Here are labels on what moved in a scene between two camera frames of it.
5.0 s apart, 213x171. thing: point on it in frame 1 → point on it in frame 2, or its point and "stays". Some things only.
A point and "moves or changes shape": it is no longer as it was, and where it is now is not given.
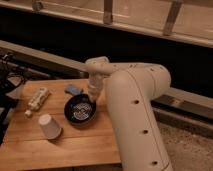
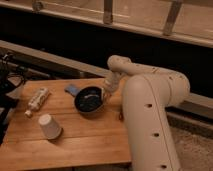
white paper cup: [50, 127] stays
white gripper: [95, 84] → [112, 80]
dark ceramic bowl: [80, 110] moves or changes shape
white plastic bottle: [37, 101] stays
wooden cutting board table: [58, 122] stays
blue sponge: [73, 89] stays
